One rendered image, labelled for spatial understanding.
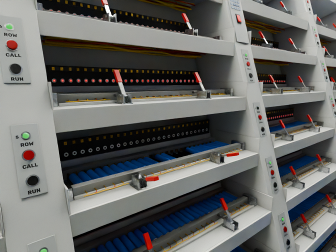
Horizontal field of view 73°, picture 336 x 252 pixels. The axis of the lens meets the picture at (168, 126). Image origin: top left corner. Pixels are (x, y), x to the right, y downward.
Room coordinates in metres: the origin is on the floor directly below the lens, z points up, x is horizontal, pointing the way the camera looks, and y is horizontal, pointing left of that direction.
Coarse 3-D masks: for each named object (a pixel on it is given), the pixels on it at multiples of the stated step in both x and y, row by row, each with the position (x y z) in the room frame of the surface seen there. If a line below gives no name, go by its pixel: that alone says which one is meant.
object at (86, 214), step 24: (168, 144) 0.77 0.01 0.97; (192, 168) 0.64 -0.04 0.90; (216, 168) 0.65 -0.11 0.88; (240, 168) 0.72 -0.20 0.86; (120, 192) 0.50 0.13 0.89; (144, 192) 0.51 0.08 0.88; (168, 192) 0.55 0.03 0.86; (72, 216) 0.42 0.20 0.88; (96, 216) 0.45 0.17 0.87; (120, 216) 0.48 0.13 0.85
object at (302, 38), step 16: (272, 0) 1.31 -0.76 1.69; (288, 0) 1.25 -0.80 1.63; (304, 0) 1.20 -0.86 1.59; (288, 32) 1.28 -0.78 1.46; (304, 32) 1.22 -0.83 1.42; (288, 48) 1.29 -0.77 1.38; (320, 48) 1.24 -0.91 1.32; (304, 64) 1.24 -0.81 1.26; (320, 64) 1.20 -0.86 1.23; (288, 80) 1.33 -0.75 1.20; (304, 80) 1.26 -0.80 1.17; (320, 80) 1.20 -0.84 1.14; (304, 112) 1.29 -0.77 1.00; (320, 112) 1.23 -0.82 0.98; (320, 144) 1.26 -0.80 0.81
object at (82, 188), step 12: (240, 144) 0.80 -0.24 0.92; (192, 156) 0.66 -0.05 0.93; (204, 156) 0.69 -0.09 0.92; (144, 168) 0.57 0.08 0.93; (156, 168) 0.59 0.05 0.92; (168, 168) 0.61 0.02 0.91; (96, 180) 0.50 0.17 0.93; (108, 180) 0.51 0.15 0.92; (120, 180) 0.53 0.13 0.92; (72, 192) 0.47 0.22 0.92; (84, 192) 0.48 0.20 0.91; (96, 192) 0.48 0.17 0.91
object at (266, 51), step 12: (252, 48) 0.84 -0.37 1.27; (264, 48) 0.89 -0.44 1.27; (276, 48) 1.08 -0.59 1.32; (300, 48) 1.24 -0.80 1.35; (312, 48) 1.20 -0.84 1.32; (264, 60) 1.09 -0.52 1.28; (276, 60) 0.97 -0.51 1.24; (288, 60) 1.02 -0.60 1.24; (300, 60) 1.09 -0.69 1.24; (312, 60) 1.17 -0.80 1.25
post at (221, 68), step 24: (192, 24) 0.91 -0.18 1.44; (216, 24) 0.82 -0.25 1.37; (240, 48) 0.79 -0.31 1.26; (216, 72) 0.86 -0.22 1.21; (240, 72) 0.78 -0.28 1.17; (216, 120) 0.90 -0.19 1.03; (240, 120) 0.81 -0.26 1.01; (264, 120) 0.82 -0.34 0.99; (264, 144) 0.80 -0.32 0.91; (264, 168) 0.78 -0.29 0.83; (264, 192) 0.78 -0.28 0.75; (288, 216) 0.83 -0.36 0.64; (264, 240) 0.82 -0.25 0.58
